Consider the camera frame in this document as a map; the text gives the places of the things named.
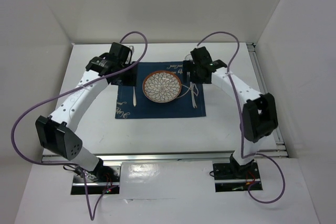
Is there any silver fork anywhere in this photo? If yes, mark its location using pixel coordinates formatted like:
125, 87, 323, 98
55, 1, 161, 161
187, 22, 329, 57
133, 86, 137, 107

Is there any blue fish placemat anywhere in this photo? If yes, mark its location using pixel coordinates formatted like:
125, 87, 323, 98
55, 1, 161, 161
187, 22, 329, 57
115, 61, 206, 120

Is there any floral ceramic plate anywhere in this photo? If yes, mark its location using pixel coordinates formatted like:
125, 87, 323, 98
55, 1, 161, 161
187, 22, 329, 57
142, 70, 182, 103

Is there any silver table knife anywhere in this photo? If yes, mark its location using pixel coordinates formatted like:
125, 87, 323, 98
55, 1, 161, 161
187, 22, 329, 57
191, 82, 198, 109

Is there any clear drinking glass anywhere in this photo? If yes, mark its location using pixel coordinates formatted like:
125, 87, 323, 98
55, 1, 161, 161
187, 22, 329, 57
184, 54, 193, 61

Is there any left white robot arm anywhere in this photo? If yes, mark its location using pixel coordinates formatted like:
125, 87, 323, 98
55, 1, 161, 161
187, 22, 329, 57
35, 42, 135, 182

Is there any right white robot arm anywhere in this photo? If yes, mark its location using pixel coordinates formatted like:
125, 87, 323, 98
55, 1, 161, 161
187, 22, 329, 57
182, 47, 278, 178

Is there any aluminium front rail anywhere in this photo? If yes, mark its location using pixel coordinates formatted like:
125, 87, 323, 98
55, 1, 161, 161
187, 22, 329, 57
40, 151, 289, 164

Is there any aluminium rail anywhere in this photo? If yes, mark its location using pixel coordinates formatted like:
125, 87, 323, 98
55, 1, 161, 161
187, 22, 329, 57
40, 151, 289, 164
246, 43, 288, 156

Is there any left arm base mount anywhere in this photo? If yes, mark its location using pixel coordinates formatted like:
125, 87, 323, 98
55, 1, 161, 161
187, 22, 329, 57
63, 164, 121, 195

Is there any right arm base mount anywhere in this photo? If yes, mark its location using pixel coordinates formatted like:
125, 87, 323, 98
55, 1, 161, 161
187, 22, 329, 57
209, 156, 263, 193

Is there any aluminium right side rail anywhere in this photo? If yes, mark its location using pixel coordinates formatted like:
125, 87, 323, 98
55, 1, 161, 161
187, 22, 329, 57
246, 43, 288, 156

